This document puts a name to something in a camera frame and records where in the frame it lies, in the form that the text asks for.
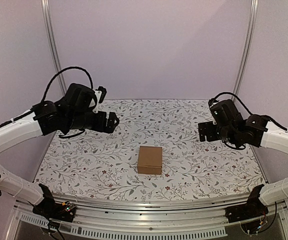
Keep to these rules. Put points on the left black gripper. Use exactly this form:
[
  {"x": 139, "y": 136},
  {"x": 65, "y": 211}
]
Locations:
[{"x": 101, "y": 126}]

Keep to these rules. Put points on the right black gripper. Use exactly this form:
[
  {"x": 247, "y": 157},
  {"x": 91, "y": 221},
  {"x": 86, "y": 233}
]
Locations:
[{"x": 210, "y": 131}]

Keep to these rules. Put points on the brown cardboard box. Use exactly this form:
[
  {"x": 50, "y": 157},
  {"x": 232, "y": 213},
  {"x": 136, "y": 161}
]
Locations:
[{"x": 150, "y": 160}]

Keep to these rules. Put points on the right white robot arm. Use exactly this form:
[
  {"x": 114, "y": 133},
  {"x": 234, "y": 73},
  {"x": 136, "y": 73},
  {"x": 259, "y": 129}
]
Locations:
[{"x": 259, "y": 131}]

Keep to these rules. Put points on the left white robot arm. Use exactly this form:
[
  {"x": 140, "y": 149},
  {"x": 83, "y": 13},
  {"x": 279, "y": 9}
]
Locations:
[{"x": 38, "y": 121}]

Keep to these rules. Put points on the floral patterned table mat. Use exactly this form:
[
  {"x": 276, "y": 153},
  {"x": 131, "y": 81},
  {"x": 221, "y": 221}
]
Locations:
[{"x": 104, "y": 166}]

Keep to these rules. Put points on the perforated metal strip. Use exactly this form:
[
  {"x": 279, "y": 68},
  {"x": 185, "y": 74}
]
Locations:
[{"x": 124, "y": 228}]

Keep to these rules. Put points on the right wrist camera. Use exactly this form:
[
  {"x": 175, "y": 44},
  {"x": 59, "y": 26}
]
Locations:
[{"x": 212, "y": 102}]

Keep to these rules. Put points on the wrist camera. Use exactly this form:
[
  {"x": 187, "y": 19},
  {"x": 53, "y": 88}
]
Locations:
[
  {"x": 212, "y": 102},
  {"x": 100, "y": 94}
]

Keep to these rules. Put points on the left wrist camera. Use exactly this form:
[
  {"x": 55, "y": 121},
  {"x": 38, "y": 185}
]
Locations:
[{"x": 100, "y": 94}]

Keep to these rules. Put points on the right aluminium corner post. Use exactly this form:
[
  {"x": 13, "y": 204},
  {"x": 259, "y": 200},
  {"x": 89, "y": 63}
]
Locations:
[{"x": 254, "y": 4}]

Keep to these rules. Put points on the aluminium corner post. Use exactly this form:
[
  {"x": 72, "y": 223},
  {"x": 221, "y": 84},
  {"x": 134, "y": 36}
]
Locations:
[
  {"x": 254, "y": 4},
  {"x": 46, "y": 12}
]

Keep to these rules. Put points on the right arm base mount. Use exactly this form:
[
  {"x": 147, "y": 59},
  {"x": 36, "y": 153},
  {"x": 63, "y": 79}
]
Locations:
[{"x": 251, "y": 209}]

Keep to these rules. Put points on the aluminium front rail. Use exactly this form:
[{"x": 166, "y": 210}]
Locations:
[{"x": 209, "y": 206}]

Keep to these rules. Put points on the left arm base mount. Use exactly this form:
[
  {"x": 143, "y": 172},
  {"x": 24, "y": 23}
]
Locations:
[{"x": 50, "y": 209}]

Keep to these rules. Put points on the left aluminium corner post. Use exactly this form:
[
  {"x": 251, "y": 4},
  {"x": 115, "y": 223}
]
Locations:
[{"x": 46, "y": 12}]

